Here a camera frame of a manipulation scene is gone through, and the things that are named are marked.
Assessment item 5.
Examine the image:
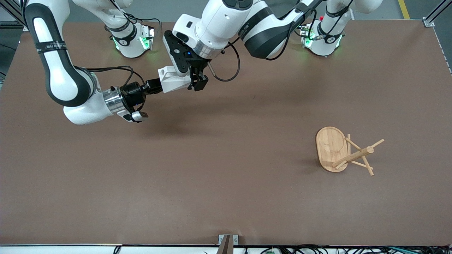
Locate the wooden cup rack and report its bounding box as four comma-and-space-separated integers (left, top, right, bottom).
315, 126, 385, 176

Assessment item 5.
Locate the metal right base connector panel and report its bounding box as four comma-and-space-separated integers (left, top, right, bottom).
139, 25, 156, 50

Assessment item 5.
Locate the metal base connector panel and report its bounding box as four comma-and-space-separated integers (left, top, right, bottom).
139, 25, 156, 50
300, 23, 315, 48

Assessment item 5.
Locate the metal left base connector panel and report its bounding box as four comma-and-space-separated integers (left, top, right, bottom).
300, 23, 315, 48

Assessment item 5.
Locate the black right base cable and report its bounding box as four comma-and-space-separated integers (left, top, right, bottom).
106, 0, 162, 33

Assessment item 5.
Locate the black base cable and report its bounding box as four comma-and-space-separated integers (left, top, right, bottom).
295, 8, 318, 40
106, 0, 162, 33

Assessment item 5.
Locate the black left upper arm cable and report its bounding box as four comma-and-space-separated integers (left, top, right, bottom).
265, 0, 320, 61

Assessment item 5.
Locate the black left base cable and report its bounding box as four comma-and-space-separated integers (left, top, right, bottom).
295, 8, 318, 40

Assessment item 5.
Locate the aluminium frame profile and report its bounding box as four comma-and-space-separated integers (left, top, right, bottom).
0, 0, 29, 31
423, 0, 452, 28

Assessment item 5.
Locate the metal table edge bracket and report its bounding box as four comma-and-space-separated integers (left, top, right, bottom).
218, 234, 239, 254

